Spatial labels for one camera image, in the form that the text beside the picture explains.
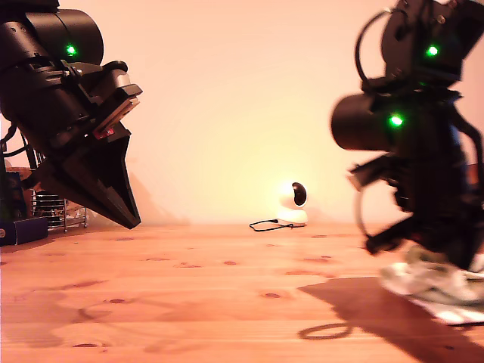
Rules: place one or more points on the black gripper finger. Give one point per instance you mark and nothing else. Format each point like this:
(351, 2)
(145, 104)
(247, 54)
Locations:
(472, 242)
(446, 246)

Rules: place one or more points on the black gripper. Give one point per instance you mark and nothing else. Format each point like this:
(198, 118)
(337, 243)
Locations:
(49, 113)

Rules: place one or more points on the cream pink striped tea towel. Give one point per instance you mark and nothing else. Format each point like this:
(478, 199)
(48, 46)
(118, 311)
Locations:
(435, 287)

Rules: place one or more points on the dark blue box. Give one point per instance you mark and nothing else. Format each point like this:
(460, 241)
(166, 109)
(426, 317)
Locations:
(26, 231)

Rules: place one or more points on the white round security camera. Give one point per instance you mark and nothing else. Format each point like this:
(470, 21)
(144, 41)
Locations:
(287, 200)

